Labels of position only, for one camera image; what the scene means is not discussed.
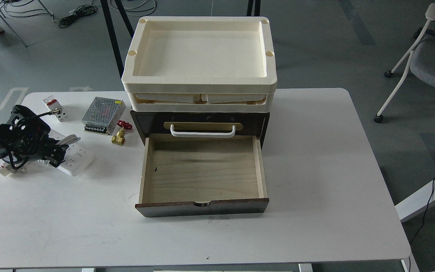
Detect white cabinet handle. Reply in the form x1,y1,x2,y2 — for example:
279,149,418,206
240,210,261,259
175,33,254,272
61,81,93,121
170,124,236,138

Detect metal mesh power supply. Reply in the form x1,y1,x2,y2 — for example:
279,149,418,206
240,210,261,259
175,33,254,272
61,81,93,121
82,97,126,135

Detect cream plastic tray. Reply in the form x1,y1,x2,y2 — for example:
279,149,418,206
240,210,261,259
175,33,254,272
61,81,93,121
122,17,277,94
127,92,275,113

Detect white bench edge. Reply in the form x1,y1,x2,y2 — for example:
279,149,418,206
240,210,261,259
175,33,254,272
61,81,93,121
395,179,435,222

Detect open wooden drawer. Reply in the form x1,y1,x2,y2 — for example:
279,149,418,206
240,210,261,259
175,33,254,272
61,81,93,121
135,134,269,218

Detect white power strip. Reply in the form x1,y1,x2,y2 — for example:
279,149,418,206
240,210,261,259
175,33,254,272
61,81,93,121
57,142,95,177

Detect brass valve red handle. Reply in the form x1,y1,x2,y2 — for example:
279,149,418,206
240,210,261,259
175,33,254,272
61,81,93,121
111,120,133,146

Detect cream plastic top tray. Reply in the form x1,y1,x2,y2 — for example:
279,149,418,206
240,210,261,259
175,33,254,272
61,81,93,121
122,17,277,94

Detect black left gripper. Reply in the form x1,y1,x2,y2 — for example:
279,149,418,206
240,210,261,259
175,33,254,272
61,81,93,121
0,105,81,169

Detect grey chair legs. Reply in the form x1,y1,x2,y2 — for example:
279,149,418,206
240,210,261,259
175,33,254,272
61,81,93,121
0,0,59,47

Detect white power strip cable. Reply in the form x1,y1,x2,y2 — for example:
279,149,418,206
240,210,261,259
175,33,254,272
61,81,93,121
0,158,57,170

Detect cream plastic lower tray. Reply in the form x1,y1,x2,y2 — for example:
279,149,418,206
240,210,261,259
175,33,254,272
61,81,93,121
127,92,275,113

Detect black cable bundle on floor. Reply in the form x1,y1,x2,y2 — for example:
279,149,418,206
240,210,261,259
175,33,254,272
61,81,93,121
58,4,98,28

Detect white plug adapter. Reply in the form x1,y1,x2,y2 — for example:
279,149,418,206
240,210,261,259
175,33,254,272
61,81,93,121
0,162,27,177

